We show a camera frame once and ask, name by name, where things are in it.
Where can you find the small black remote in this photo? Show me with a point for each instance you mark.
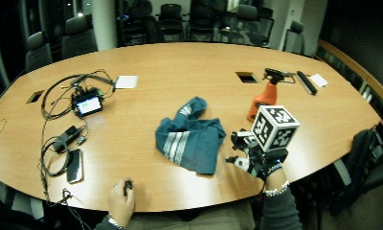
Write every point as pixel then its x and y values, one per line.
pixel 129 187

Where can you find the white marker cube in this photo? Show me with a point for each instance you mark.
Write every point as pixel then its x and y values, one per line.
pixel 275 127

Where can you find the silver wristwatch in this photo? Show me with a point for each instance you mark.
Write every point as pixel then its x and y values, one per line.
pixel 115 222

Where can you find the teal striped towel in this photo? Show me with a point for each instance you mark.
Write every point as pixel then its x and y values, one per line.
pixel 192 140

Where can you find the black smartphone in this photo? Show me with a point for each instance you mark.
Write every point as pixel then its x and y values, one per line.
pixel 75 166

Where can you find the orange spray bottle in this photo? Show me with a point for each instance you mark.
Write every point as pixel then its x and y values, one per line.
pixel 267 97

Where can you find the person's trousers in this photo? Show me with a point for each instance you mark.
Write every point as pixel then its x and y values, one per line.
pixel 192 220

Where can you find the black power adapter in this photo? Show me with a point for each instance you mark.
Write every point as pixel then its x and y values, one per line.
pixel 67 138

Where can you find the small white card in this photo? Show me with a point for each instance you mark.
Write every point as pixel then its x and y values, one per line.
pixel 320 80

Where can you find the small black screen device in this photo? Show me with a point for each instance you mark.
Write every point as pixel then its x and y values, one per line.
pixel 89 104

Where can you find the black office chair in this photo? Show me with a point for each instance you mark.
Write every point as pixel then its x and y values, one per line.
pixel 362 159
pixel 172 20
pixel 143 28
pixel 248 25
pixel 203 20

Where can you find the white paper sheet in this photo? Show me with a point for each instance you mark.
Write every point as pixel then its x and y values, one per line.
pixel 127 82

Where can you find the grey office chair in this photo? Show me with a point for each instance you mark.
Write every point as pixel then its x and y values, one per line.
pixel 78 36
pixel 38 51
pixel 296 36

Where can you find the white column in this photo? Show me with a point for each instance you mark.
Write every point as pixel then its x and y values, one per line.
pixel 105 24

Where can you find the black bar camera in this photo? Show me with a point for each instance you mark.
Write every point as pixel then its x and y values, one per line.
pixel 308 83

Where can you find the wooden wall ledge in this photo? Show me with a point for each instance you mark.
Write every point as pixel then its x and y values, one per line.
pixel 357 72

